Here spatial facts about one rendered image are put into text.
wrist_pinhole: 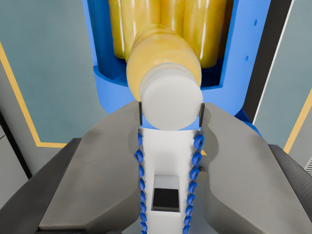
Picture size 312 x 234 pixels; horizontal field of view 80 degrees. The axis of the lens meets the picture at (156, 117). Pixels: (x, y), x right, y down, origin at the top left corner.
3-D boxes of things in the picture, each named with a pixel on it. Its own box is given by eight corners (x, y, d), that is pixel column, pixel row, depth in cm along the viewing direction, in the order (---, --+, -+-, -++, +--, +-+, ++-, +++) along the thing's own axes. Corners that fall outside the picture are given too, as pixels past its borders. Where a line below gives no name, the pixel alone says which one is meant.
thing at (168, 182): (154, 178, 77) (150, 215, 64) (154, 172, 75) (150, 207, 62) (178, 180, 77) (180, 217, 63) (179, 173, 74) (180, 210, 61)
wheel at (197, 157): (190, 165, 65) (195, 168, 64) (191, 155, 63) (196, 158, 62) (197, 159, 68) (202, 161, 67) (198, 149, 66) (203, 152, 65)
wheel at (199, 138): (192, 149, 62) (197, 152, 60) (193, 138, 59) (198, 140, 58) (199, 142, 64) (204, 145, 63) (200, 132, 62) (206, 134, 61)
